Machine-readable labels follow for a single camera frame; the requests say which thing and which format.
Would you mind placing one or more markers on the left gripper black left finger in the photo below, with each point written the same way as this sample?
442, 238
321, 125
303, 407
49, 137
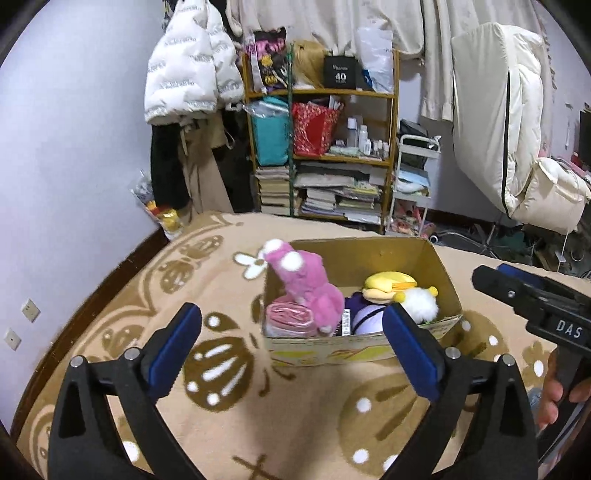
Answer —
84, 442

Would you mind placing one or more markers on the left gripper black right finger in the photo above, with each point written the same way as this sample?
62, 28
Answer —
500, 442

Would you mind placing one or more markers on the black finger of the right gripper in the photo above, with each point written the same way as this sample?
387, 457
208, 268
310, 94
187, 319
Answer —
514, 276
525, 301

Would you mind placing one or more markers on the yellow plush duck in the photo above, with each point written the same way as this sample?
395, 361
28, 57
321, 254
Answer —
380, 288

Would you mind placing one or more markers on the purple hooded plush doll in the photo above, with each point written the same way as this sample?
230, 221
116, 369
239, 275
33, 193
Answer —
366, 317

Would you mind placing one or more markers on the pink plush bear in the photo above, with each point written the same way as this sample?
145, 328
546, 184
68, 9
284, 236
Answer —
306, 283

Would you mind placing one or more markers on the person's right hand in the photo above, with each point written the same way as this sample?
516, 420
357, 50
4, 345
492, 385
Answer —
553, 392

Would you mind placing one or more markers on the cream pillow on chair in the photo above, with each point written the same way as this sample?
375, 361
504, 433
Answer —
553, 199

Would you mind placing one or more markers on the white black plush penguin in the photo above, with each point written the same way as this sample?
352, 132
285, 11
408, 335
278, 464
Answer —
420, 303

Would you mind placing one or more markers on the beige brown patterned blanket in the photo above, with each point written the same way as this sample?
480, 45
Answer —
240, 415

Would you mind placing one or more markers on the white utility cart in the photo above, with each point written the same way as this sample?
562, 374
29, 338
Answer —
411, 196

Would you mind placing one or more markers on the black small carton box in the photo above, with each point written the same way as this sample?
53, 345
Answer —
346, 326

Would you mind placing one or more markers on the open cardboard box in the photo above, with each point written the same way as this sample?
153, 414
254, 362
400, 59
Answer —
349, 262

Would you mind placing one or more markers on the pile of books and papers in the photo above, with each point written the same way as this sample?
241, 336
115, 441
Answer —
341, 191

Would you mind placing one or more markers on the white bottles on shelf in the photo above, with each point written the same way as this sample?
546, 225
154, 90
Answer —
359, 143

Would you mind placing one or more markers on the pink rolled towel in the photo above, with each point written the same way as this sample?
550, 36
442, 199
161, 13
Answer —
289, 320

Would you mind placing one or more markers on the cream hanging duvet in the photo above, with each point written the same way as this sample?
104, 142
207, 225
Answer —
498, 109

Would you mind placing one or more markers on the snack bag on floor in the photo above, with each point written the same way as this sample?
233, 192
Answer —
166, 217

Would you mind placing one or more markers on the wooden bookshelf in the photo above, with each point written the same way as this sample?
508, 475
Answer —
379, 111

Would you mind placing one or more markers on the black hanging coat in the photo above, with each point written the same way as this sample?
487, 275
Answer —
167, 177

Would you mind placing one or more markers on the beige trench coat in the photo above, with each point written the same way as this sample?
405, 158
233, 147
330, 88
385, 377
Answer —
201, 173

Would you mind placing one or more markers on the red patterned gift bag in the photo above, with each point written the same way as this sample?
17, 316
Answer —
314, 127

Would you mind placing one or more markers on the white hanging curtain cloth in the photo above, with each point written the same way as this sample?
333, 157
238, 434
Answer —
421, 29

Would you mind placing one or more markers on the stack of books left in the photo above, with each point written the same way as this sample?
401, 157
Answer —
273, 185

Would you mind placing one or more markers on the clear plastic bag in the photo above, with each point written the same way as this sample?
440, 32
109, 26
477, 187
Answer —
375, 49

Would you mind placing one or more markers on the black box with 40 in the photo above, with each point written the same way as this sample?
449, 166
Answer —
339, 72

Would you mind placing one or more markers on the teal storage bag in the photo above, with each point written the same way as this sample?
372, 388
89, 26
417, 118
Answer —
270, 128

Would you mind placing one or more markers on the blonde wig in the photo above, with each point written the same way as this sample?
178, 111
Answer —
309, 58

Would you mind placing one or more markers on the purple black printed bag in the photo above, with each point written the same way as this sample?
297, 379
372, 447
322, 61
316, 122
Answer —
267, 51

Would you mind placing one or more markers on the white puffer jacket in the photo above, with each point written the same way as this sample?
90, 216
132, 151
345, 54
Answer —
192, 70

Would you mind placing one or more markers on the wall socket lower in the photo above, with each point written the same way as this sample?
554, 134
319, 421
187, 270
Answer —
12, 339

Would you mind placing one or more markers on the wall socket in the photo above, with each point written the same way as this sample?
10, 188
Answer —
12, 339
30, 310

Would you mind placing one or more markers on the wall socket upper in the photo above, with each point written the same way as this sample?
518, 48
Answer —
30, 310

